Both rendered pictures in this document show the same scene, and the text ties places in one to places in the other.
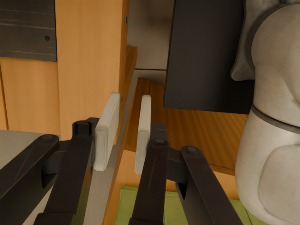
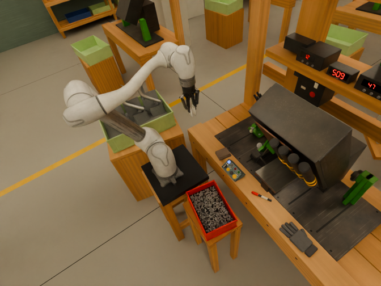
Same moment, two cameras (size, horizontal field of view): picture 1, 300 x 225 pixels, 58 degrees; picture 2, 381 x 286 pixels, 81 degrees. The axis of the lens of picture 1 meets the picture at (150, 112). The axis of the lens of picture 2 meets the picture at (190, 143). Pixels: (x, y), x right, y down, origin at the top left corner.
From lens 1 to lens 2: 1.27 m
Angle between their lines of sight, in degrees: 23
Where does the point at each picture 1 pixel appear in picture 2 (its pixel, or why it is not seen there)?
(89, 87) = (203, 135)
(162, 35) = not seen: hidden behind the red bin
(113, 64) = (201, 143)
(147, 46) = not seen: hidden behind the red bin
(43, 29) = (221, 139)
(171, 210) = (159, 125)
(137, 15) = not seen: hidden behind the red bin
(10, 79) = (221, 126)
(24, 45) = (223, 134)
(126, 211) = (171, 117)
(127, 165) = (178, 130)
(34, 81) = (216, 130)
